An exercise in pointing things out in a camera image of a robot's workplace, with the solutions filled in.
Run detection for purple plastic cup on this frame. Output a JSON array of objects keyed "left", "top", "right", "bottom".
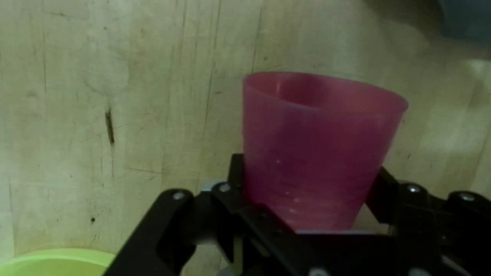
[{"left": 240, "top": 70, "right": 409, "bottom": 234}]

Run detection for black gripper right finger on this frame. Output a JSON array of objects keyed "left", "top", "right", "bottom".
[{"left": 364, "top": 167, "right": 491, "bottom": 276}]

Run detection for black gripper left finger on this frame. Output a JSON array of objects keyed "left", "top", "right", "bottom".
[{"left": 104, "top": 152, "right": 318, "bottom": 276}]

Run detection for yellow-green plastic plate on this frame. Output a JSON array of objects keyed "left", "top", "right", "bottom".
[{"left": 0, "top": 248, "right": 116, "bottom": 276}]

